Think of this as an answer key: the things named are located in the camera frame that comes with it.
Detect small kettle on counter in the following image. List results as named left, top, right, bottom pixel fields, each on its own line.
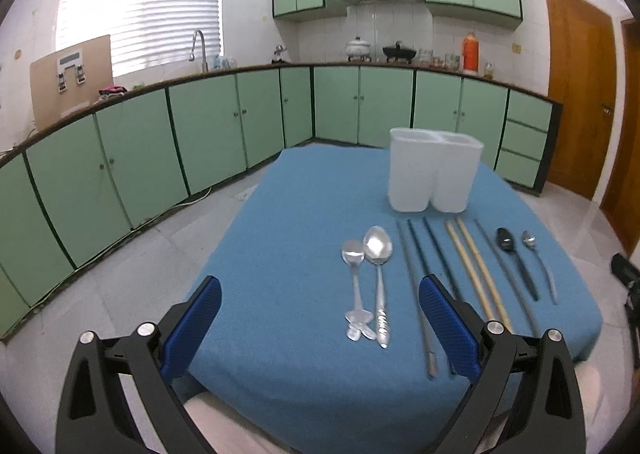
left=271, top=45, right=291, bottom=64

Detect black wok pan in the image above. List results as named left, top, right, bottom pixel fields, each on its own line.
left=383, top=40, right=416, bottom=64

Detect orange thermos flask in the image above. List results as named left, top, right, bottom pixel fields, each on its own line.
left=461, top=32, right=480, bottom=74

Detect black chopstick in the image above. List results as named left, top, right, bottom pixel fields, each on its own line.
left=422, top=216, right=463, bottom=301
left=407, top=219, right=457, bottom=378

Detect green lower kitchen cabinets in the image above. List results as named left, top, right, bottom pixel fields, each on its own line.
left=1, top=63, right=563, bottom=336

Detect brown wooden door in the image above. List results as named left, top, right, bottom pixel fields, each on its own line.
left=601, top=19, right=639, bottom=257
left=547, top=0, right=617, bottom=199

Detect bamboo chopstick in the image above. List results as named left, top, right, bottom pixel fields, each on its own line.
left=445, top=219, right=496, bottom=320
left=454, top=217, right=513, bottom=332

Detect glass jar on counter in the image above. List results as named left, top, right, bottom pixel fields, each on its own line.
left=484, top=62, right=495, bottom=80

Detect red cloth on counter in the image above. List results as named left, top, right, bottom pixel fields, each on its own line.
left=99, top=86, right=128, bottom=101

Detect white plastic utensil holder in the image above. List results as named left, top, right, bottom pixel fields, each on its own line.
left=387, top=127, right=484, bottom=214

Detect blue table cloth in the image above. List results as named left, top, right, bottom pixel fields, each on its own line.
left=171, top=145, right=604, bottom=454

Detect chrome kitchen faucet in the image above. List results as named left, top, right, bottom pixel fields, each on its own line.
left=188, top=28, right=210, bottom=74

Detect cardboard box with labels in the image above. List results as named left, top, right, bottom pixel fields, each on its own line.
left=29, top=35, right=114, bottom=131

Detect small silver black spoon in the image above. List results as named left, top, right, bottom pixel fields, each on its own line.
left=522, top=231, right=559, bottom=305

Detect large silver spoon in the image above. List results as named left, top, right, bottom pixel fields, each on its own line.
left=363, top=226, right=393, bottom=349

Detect grey chopstick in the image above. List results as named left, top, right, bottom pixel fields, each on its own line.
left=396, top=220, right=438, bottom=379
left=473, top=218, right=540, bottom=337

